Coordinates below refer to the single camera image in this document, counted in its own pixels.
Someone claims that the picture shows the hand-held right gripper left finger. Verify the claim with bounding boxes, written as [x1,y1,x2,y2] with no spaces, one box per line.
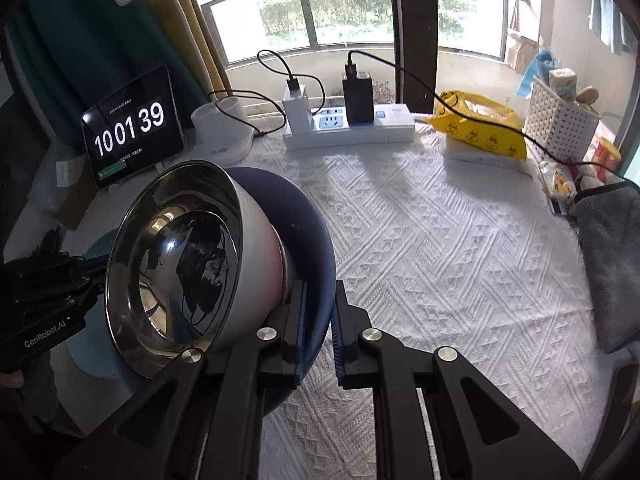
[50,280,308,480]

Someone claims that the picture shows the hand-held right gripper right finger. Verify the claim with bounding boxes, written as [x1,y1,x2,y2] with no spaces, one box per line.
[332,280,583,480]

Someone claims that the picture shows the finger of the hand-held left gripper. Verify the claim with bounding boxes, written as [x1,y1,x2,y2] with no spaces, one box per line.
[75,254,112,281]

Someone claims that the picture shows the light blue plate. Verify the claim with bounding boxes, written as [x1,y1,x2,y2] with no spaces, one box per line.
[65,230,131,391]

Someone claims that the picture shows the steel bowl pink outside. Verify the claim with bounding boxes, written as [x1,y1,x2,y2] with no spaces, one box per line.
[104,160,291,380]

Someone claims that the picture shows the dark blue bowl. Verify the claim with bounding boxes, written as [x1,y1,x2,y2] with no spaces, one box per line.
[220,166,337,417]

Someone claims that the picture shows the person's left forearm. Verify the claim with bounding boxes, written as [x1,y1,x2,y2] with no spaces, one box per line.
[0,355,63,433]

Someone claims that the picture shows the brown cardboard box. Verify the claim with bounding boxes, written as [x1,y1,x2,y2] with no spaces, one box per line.
[47,200,93,231]

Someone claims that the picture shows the white textured tablecloth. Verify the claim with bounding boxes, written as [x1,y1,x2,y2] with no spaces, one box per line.
[200,120,631,480]

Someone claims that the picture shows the tablet showing clock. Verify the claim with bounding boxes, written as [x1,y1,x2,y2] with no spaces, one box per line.
[81,65,185,190]

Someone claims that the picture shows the white desk lamp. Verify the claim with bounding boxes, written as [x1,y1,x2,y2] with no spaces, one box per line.
[110,0,257,166]

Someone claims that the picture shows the white power strip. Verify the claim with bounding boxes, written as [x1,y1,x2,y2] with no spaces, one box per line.
[282,102,417,151]

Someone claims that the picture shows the teal curtain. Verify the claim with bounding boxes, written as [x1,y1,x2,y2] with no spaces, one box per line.
[0,0,211,146]

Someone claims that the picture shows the white charger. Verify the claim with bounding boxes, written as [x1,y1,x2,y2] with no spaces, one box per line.
[282,77,316,135]

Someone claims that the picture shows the yellow curtain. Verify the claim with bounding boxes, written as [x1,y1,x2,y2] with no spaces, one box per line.
[122,0,231,96]

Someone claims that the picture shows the black charger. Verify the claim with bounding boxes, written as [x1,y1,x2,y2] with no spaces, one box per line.
[341,62,376,125]

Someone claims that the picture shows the yellow printed bag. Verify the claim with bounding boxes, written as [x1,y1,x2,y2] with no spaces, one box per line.
[425,89,528,161]

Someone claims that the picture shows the yellow snack packet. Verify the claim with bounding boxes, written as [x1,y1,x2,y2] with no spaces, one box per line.
[537,160,581,206]

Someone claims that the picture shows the grey towel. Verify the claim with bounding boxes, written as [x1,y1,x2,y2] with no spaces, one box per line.
[572,180,640,356]

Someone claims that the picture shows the white perforated basket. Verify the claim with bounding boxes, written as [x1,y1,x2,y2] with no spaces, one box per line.
[522,77,601,163]

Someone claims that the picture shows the red can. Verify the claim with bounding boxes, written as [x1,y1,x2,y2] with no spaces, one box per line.
[592,136,622,183]

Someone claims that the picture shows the balcony railing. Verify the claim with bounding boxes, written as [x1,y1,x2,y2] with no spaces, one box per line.
[200,0,526,68]

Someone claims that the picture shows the blue plastic bag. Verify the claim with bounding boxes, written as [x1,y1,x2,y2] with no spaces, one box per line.
[515,50,558,101]

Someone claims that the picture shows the pale cardboard carton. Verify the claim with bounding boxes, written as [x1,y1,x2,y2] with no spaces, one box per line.
[505,30,538,73]

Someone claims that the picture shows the white tissue pack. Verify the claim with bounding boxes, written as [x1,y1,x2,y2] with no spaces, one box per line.
[547,67,578,98]

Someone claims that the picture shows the hanging light blue garment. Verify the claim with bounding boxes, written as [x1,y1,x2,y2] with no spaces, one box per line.
[587,0,636,56]

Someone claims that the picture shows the black lamp cable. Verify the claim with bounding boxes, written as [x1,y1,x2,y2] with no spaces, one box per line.
[207,89,288,138]

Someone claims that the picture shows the black cable of white charger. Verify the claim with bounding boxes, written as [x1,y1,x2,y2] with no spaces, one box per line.
[256,49,328,111]

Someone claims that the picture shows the dark window frame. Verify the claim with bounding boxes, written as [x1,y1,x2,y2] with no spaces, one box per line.
[385,0,441,116]

